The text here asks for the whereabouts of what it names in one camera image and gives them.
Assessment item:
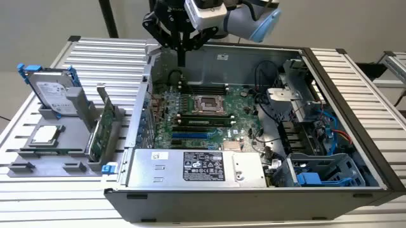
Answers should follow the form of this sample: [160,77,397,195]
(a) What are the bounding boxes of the green motherboard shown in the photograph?
[152,83,265,152]

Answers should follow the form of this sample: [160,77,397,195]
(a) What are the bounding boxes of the green graphics card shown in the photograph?
[88,82,119,164]

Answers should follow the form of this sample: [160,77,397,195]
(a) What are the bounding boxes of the black expansion slot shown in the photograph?
[172,126,210,133]

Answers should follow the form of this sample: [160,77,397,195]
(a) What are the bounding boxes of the CPU socket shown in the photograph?
[188,95,229,114]

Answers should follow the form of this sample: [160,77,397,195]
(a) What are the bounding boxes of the hard disk in blue carrier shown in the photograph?
[15,63,84,119]

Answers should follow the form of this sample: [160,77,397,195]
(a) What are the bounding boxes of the silver power supply unit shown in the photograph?
[126,149,267,188]

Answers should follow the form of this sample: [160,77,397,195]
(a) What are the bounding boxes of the grey parts rack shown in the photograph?
[7,86,132,178]

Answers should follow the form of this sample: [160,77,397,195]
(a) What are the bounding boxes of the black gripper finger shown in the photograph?
[142,10,182,67]
[180,27,219,67]

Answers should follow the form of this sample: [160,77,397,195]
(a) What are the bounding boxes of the green RAM stick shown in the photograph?
[19,147,83,154]

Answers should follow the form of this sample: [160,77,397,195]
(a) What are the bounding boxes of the blue expansion slot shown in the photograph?
[172,133,212,141]

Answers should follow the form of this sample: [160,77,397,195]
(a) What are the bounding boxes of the silver metal drive bracket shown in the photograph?
[266,59,327,123]

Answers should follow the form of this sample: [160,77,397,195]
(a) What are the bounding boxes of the aluminium side table frame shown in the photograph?
[371,50,406,89]

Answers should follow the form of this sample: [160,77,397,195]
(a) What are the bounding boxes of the blue disk carrier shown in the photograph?
[297,172,355,187]

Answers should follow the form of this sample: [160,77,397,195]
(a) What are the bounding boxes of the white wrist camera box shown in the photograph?
[183,0,229,31]

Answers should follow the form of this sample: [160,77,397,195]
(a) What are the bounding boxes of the black stand pole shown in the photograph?
[98,0,120,38]

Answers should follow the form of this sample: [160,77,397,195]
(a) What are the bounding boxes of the open grey PC case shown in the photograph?
[103,38,406,223]

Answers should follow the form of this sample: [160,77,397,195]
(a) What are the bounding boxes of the small finned chipset heatsink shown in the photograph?
[223,140,243,152]

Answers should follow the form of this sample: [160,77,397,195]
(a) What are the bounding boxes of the red and orange wires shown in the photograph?
[335,132,353,144]

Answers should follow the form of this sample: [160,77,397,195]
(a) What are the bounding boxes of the RAM stick with white label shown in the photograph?
[178,118,234,127]

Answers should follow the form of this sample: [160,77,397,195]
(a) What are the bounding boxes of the silver CPU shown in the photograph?
[31,125,63,144]

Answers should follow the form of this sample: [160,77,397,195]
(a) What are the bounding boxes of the grey metal disk cage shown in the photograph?
[274,152,366,188]

